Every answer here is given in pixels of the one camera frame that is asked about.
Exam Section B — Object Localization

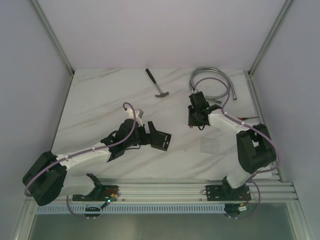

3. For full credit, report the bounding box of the black fuse box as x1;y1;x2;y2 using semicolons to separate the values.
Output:
149;131;172;152

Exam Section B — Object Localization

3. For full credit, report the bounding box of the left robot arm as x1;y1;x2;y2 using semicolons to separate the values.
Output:
22;118;171;206

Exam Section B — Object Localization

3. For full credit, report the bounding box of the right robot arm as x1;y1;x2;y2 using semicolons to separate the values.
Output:
188;91;277;200

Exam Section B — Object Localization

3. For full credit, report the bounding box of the clear plastic fuse box cover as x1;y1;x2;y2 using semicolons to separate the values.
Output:
199;137;220;154

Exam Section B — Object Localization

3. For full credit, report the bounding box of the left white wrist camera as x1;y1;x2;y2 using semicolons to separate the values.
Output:
125;108;144;127

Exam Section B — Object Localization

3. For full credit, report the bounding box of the claw hammer black handle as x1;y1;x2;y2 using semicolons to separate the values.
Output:
145;68;169;98

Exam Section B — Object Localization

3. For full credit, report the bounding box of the silver flexible metal hose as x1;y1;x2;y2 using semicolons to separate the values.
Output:
188;66;238;104

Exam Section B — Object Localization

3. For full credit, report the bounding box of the red handled screwdriver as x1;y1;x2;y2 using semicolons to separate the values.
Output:
237;116;259;121

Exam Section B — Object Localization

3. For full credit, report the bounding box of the aluminium mounting rail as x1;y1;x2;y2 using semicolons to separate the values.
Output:
37;178;299;206

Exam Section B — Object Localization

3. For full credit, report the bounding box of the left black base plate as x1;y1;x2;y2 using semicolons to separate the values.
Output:
72;185;119;202

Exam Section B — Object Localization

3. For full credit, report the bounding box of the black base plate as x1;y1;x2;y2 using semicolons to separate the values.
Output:
205;184;252;202
72;185;119;202

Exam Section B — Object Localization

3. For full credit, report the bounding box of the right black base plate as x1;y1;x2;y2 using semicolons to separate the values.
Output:
205;184;252;202

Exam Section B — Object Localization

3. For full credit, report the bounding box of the grey slotted cable duct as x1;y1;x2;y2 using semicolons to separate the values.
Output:
34;204;251;215

